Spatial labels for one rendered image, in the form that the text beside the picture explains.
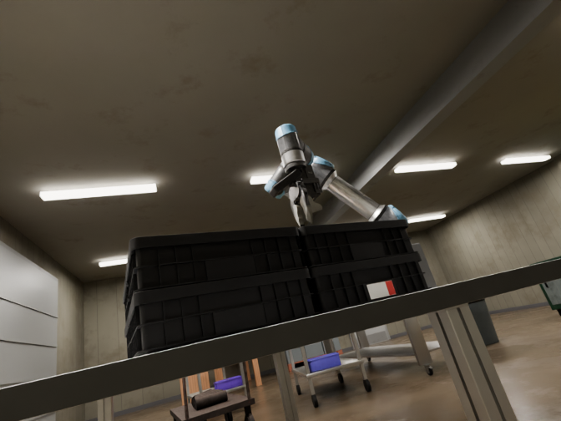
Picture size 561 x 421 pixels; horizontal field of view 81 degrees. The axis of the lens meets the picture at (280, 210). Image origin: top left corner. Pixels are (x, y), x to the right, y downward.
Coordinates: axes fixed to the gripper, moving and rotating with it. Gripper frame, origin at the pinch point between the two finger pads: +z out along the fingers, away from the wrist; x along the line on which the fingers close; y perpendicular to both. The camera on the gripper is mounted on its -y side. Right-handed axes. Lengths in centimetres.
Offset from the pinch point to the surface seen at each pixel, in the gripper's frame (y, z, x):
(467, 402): 10, 49, -26
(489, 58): 250, -155, 47
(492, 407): 11, 50, -30
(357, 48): 137, -183, 77
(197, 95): 8, -182, 145
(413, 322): 213, 46, 215
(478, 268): 784, -21, 556
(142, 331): -47, 23, -14
